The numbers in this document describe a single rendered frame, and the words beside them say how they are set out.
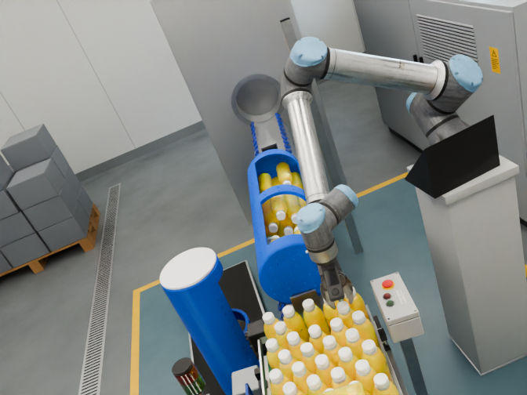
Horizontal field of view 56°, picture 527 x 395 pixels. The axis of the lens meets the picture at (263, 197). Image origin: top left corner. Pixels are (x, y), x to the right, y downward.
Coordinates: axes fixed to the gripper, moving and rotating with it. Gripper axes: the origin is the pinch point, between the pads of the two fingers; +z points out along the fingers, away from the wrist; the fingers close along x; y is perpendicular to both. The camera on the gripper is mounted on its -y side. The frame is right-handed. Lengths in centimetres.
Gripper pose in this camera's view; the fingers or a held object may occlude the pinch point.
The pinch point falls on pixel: (342, 305)
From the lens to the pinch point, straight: 168.2
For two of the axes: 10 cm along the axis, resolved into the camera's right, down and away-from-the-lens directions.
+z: 3.3, 8.1, 4.8
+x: -9.4, 3.3, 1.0
